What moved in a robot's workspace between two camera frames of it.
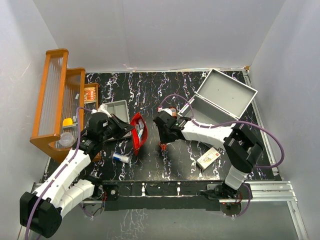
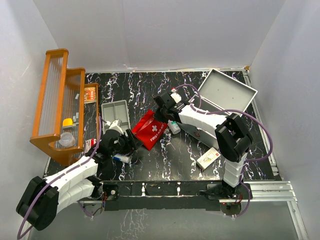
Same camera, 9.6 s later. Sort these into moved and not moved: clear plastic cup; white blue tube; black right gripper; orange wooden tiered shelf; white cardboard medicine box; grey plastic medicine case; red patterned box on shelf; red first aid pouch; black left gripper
Moved: black left gripper; black right gripper; red first aid pouch
Not moved: grey plastic medicine case; orange wooden tiered shelf; red patterned box on shelf; white blue tube; white cardboard medicine box; clear plastic cup
